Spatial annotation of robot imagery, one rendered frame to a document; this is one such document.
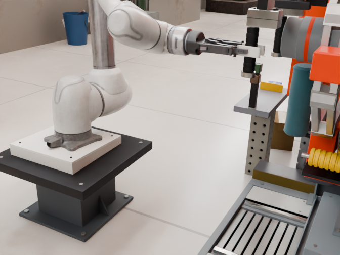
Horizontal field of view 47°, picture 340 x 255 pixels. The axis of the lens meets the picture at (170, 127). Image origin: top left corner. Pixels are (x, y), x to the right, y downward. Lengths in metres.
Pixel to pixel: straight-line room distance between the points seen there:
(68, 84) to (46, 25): 4.00
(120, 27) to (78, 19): 4.25
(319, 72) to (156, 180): 1.29
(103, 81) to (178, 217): 0.69
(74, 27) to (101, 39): 3.68
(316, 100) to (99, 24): 0.98
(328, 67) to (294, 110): 0.53
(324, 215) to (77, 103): 1.03
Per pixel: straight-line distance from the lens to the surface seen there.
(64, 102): 1.61
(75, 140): 1.66
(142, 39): 1.17
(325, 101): 1.09
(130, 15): 1.13
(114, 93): 1.73
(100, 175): 1.54
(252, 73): 1.21
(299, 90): 1.46
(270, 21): 1.16
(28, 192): 2.08
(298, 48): 1.28
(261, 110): 1.84
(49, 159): 1.61
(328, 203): 1.65
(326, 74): 0.98
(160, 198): 1.94
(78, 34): 5.41
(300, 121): 1.50
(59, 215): 1.82
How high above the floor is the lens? 1.07
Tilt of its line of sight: 23 degrees down
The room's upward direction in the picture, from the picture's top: 2 degrees clockwise
